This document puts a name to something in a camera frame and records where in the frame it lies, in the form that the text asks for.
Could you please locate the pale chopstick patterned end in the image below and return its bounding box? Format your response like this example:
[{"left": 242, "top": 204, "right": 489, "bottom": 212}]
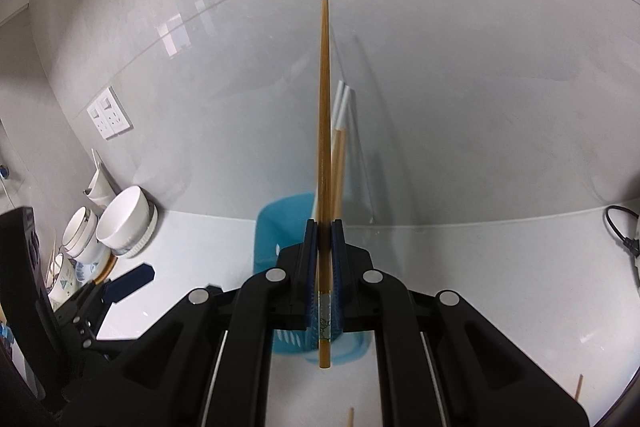
[{"left": 346, "top": 407, "right": 355, "bottom": 427}]

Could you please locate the dark bamboo chopstick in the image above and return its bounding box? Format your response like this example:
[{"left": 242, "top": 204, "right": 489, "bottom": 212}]
[{"left": 574, "top": 374, "right": 584, "bottom": 401}]

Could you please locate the bamboo chopstick blue band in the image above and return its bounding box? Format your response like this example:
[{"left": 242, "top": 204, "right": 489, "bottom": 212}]
[{"left": 317, "top": 0, "right": 332, "bottom": 369}]

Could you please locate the brown bamboo chopstick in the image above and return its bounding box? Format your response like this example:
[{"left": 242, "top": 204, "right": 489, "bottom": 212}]
[{"left": 331, "top": 129, "right": 346, "bottom": 220}]

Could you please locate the wooden round tray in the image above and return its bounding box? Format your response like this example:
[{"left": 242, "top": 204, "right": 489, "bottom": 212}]
[{"left": 94, "top": 254, "right": 117, "bottom": 284}]

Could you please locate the white patterned cup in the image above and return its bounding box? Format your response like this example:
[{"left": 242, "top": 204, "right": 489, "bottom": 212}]
[{"left": 48, "top": 253, "right": 79, "bottom": 309}]

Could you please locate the large white bowl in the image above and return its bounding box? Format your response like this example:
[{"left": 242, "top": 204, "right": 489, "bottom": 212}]
[{"left": 96, "top": 185, "right": 150, "bottom": 251}]

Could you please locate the white plate under bowl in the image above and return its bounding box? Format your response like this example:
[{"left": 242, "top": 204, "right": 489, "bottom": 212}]
[{"left": 117, "top": 204, "right": 158, "bottom": 259}]

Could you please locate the white pitcher jug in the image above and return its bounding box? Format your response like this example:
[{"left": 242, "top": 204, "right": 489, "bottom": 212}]
[{"left": 84, "top": 148, "right": 116, "bottom": 209}]

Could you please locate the blue plastic utensil holder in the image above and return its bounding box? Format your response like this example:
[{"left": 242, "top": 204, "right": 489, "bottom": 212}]
[{"left": 253, "top": 193, "right": 372, "bottom": 365}]

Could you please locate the white chopstick in holder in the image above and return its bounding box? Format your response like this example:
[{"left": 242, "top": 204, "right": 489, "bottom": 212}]
[
  {"left": 335, "top": 86, "right": 352, "bottom": 130},
  {"left": 331, "top": 79, "right": 345, "bottom": 129}
]

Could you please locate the white double wall socket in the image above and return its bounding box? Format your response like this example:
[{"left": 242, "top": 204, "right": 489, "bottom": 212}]
[{"left": 87, "top": 87, "right": 132, "bottom": 140}]

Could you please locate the black power cable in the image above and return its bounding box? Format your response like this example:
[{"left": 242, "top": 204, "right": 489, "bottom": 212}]
[{"left": 603, "top": 204, "right": 640, "bottom": 258}]

